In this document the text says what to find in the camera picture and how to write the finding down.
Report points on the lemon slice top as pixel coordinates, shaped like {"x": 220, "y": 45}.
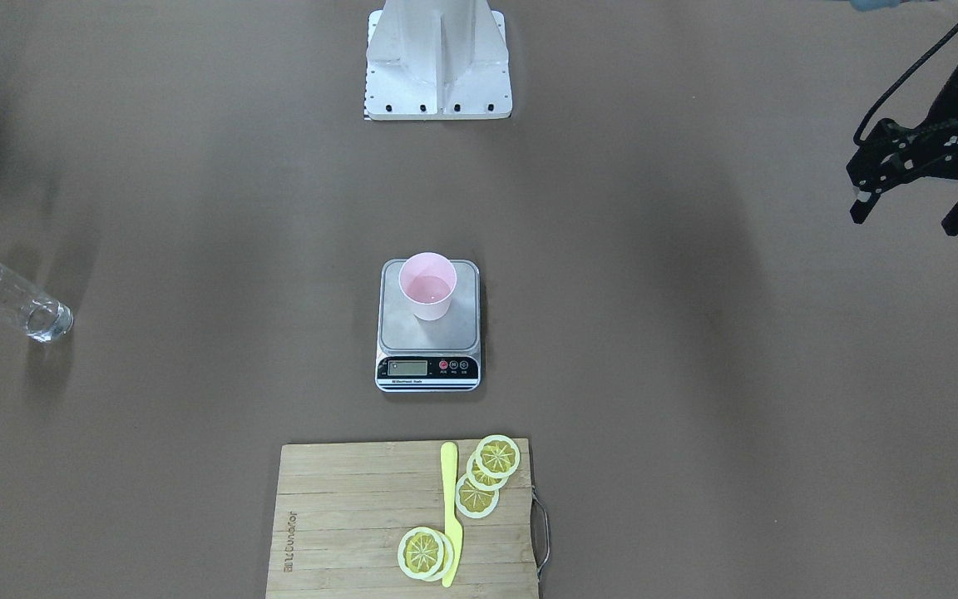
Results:
{"x": 497, "y": 456}

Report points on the glass sauce bottle metal spout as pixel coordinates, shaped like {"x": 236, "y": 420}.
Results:
{"x": 31, "y": 310}

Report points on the yellow plastic knife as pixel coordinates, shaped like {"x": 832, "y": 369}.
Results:
{"x": 453, "y": 529}

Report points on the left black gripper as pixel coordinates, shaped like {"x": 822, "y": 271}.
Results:
{"x": 955, "y": 152}

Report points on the lemon slice behind front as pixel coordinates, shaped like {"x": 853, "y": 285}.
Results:
{"x": 448, "y": 558}

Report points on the digital kitchen scale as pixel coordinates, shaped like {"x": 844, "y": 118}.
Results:
{"x": 414, "y": 355}

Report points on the lemon slice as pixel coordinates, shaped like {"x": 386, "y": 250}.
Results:
{"x": 419, "y": 553}
{"x": 480, "y": 480}
{"x": 448, "y": 558}
{"x": 497, "y": 456}
{"x": 473, "y": 502}

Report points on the lemon slice middle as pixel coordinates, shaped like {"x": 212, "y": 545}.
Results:
{"x": 480, "y": 480}

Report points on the pink plastic cup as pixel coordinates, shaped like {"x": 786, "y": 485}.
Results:
{"x": 428, "y": 281}

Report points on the lemon slice lower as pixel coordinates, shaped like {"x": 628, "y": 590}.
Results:
{"x": 473, "y": 502}

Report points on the bamboo cutting board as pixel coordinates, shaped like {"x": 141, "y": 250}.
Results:
{"x": 342, "y": 509}

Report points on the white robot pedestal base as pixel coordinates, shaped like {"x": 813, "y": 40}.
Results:
{"x": 437, "y": 61}

